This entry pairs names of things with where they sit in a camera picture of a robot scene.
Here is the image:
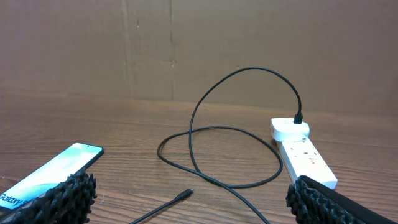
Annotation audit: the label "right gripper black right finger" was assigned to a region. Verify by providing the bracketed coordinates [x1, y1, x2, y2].
[285, 175, 397, 224]

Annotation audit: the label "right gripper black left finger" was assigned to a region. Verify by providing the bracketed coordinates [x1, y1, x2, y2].
[1, 169, 97, 224]

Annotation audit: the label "black Samsung Galaxy smartphone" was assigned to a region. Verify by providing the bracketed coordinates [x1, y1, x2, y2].
[1, 142, 104, 210]

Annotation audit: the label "black USB charging cable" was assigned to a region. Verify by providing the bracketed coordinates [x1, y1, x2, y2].
[129, 67, 303, 224]

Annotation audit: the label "white USB charger adapter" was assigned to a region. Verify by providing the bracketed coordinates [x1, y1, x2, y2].
[270, 118, 310, 142]

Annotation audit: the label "white power strip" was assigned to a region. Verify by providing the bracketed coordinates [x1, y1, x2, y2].
[276, 138, 338, 190]

